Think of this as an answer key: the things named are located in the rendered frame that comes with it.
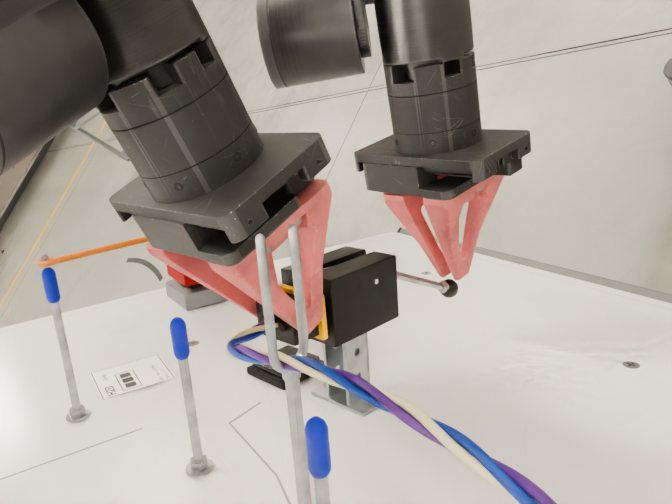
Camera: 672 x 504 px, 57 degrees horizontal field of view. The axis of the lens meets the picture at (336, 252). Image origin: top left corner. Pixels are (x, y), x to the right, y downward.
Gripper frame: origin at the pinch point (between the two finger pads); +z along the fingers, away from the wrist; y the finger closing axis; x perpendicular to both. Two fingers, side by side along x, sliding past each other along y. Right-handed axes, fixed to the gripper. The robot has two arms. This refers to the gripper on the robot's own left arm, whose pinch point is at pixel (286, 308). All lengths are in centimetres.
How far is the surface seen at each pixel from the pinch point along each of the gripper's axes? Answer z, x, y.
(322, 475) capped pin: -2.6, -8.0, 11.2
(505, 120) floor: 74, 151, -82
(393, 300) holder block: 3.9, 5.6, 2.0
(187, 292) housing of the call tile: 8.2, 4.5, -23.2
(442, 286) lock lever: 8.6, 11.8, 0.2
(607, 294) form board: 19.4, 24.7, 5.5
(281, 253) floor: 111, 106, -176
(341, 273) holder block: -0.2, 3.2, 1.7
